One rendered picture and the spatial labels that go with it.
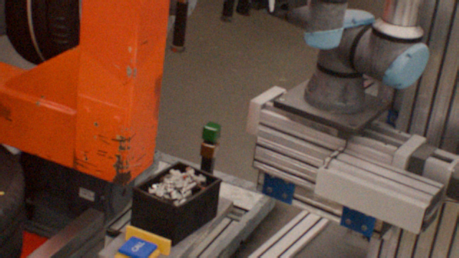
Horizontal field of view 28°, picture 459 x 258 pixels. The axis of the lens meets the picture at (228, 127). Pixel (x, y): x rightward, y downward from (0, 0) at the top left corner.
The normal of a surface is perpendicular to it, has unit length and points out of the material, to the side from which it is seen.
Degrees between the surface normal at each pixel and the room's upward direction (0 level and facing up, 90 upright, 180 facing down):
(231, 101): 0
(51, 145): 90
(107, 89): 90
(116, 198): 90
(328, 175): 90
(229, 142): 0
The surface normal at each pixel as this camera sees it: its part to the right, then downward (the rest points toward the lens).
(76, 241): 0.90, 0.28
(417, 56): 0.67, 0.51
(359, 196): -0.52, 0.32
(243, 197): 0.12, -0.89
